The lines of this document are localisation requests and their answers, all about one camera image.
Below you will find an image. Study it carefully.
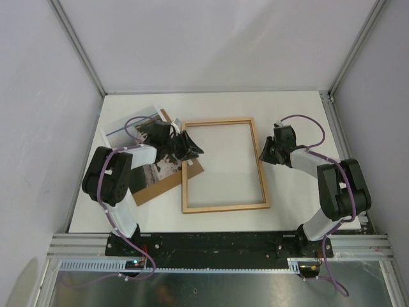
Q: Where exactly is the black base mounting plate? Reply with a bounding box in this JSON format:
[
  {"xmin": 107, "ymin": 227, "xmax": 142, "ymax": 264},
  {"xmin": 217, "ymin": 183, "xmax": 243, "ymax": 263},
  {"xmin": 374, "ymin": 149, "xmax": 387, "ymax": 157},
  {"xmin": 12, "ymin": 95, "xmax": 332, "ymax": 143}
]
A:
[{"xmin": 105, "ymin": 231, "xmax": 334, "ymax": 270}]

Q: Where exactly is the aluminium front rail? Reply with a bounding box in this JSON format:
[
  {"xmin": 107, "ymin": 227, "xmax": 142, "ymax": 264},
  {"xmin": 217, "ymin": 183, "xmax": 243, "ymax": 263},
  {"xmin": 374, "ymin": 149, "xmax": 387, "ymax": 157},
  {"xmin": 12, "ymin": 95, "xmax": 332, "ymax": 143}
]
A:
[{"xmin": 47, "ymin": 233, "xmax": 394, "ymax": 261}]

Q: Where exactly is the brown frame backing board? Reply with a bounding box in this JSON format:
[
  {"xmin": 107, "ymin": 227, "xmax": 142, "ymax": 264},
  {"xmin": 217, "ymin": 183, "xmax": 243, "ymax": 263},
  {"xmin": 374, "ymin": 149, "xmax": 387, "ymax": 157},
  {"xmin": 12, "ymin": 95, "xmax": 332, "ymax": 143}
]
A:
[{"xmin": 131, "ymin": 112, "xmax": 204, "ymax": 206}]

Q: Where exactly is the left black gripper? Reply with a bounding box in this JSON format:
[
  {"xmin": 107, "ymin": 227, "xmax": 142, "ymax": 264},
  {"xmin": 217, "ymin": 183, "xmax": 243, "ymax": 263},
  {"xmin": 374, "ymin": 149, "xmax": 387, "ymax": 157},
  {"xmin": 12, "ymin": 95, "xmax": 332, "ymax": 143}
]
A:
[{"xmin": 163, "ymin": 130, "xmax": 203, "ymax": 161}]

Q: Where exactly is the aluminium corner post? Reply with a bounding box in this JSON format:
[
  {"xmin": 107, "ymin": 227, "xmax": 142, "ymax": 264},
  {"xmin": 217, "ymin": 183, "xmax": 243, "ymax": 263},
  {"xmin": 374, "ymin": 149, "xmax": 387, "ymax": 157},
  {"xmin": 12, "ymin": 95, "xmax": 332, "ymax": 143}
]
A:
[
  {"xmin": 328, "ymin": 0, "xmax": 390, "ymax": 97},
  {"xmin": 48, "ymin": 0, "xmax": 107, "ymax": 98}
]

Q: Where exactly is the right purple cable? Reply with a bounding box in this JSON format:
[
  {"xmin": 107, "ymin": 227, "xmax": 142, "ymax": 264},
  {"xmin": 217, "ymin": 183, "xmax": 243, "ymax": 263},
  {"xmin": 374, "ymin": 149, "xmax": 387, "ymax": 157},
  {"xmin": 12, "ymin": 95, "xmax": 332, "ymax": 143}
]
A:
[{"xmin": 281, "ymin": 114, "xmax": 355, "ymax": 298}]

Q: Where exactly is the landscape photo print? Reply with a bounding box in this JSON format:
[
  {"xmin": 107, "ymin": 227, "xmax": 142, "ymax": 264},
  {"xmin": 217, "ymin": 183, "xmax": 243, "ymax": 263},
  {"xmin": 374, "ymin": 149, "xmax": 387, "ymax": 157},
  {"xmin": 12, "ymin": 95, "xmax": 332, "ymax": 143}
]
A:
[{"xmin": 100, "ymin": 106, "xmax": 181, "ymax": 193}]

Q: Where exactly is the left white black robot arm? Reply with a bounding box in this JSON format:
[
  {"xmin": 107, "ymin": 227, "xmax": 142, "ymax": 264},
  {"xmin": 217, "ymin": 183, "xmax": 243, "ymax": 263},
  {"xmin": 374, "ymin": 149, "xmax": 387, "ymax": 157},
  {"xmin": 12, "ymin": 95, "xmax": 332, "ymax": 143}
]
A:
[{"xmin": 82, "ymin": 120, "xmax": 204, "ymax": 256}]

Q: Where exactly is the right aluminium corner post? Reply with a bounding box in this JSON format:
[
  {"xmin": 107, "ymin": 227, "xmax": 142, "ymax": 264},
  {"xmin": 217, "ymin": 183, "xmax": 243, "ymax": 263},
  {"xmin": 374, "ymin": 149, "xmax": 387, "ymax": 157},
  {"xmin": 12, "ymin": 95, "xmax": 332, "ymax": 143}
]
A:
[{"xmin": 328, "ymin": 0, "xmax": 390, "ymax": 97}]

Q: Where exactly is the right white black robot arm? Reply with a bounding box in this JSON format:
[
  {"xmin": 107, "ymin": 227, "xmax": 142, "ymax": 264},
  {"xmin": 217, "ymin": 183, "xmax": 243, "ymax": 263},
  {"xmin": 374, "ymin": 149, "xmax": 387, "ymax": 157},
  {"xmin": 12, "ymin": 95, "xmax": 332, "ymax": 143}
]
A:
[{"xmin": 259, "ymin": 124, "xmax": 371, "ymax": 257}]

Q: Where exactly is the wooden picture frame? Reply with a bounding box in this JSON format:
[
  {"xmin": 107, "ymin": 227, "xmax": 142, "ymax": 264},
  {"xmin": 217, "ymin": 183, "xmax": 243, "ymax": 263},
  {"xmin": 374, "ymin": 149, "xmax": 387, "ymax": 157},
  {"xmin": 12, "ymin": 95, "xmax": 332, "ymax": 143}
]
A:
[{"xmin": 181, "ymin": 118, "xmax": 271, "ymax": 214}]

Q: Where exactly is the shiny metal floor sheet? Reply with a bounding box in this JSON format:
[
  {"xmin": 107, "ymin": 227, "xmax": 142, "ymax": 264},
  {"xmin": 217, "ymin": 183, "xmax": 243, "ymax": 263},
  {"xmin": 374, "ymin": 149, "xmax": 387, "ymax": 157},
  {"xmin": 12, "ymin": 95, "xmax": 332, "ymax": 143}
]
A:
[{"xmin": 50, "ymin": 262, "xmax": 395, "ymax": 306}]

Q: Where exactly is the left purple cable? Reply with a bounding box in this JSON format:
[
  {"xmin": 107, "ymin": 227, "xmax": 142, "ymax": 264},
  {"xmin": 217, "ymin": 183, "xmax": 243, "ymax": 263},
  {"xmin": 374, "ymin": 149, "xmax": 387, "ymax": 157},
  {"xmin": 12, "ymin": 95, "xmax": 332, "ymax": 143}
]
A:
[{"xmin": 60, "ymin": 115, "xmax": 157, "ymax": 288}]

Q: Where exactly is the left aluminium corner post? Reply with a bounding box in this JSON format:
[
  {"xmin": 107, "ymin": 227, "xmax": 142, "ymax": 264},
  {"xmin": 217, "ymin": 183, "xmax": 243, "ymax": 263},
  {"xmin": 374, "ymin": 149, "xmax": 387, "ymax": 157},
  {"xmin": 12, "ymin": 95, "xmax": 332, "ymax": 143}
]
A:
[{"xmin": 48, "ymin": 0, "xmax": 107, "ymax": 98}]

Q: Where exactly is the grey slotted cable duct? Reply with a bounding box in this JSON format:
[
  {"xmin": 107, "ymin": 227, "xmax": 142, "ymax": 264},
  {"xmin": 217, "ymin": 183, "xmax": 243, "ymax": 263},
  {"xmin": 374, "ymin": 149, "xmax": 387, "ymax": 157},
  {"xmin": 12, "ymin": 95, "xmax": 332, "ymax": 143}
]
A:
[{"xmin": 59, "ymin": 259, "xmax": 300, "ymax": 274}]

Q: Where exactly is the purple cable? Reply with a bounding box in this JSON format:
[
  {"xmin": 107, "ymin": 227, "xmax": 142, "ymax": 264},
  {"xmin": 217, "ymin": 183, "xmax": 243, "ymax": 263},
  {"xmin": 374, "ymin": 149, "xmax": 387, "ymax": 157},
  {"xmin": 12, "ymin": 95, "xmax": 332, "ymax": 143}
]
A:
[
  {"xmin": 281, "ymin": 114, "xmax": 355, "ymax": 298},
  {"xmin": 60, "ymin": 115, "xmax": 157, "ymax": 288}
]

